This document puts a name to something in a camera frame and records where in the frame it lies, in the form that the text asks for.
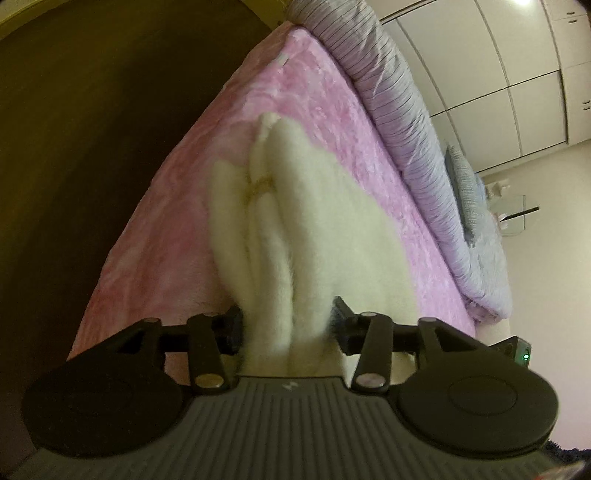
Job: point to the cream wardrobe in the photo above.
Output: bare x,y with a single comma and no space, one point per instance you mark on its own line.
485,69

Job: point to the oval mirror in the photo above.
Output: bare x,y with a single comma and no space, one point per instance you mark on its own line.
517,217

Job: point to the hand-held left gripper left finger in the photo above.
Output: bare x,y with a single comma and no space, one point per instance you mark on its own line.
236,330

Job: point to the cream fleece jacket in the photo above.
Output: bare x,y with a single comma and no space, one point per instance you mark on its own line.
314,230

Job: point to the grey textured pillow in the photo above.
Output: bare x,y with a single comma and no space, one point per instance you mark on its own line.
464,194

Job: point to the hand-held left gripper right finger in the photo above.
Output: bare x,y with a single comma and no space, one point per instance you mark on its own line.
340,323

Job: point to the pink floral bed blanket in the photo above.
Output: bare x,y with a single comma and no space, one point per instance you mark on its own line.
295,83

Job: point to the striped lilac duvet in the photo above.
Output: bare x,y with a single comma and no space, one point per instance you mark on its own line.
397,101

